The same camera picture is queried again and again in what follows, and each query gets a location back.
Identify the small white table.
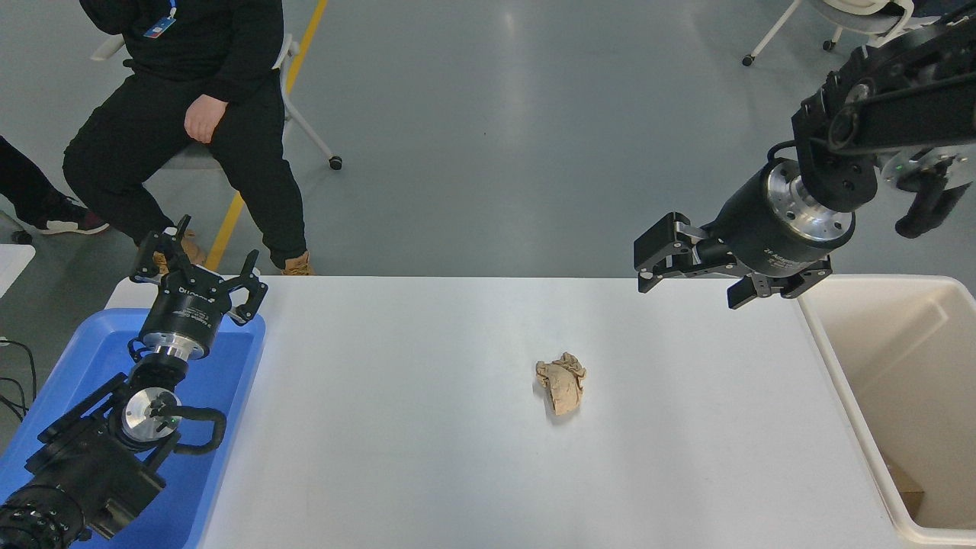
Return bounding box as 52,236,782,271
0,244,37,300

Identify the large pale bin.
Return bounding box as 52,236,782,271
795,274,976,547

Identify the white chair with grey seat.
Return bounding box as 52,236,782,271
742,0,916,68

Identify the blue plastic tray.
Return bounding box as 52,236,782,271
0,307,267,549

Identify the black cable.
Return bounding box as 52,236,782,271
0,377,28,422
0,338,38,405

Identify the tan paper ball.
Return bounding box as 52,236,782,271
535,352,587,417

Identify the white folding chair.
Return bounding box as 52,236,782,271
90,32,343,172

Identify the blue id badge with lanyard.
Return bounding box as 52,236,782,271
143,0,179,40

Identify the seated person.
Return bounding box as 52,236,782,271
63,0,315,277

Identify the person's left hand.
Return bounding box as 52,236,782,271
185,95,229,144

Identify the person with dark shoe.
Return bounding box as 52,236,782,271
0,136,110,236

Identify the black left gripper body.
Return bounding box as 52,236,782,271
140,282,233,348

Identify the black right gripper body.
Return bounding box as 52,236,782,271
700,169,832,277

